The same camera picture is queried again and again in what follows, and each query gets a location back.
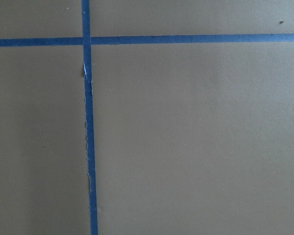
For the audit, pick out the blue tape line worn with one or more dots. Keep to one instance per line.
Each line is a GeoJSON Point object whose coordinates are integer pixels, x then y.
{"type": "Point", "coordinates": [90, 137]}

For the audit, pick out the blue tape line horizontal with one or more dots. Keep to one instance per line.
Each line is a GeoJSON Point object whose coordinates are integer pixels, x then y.
{"type": "Point", "coordinates": [135, 40]}

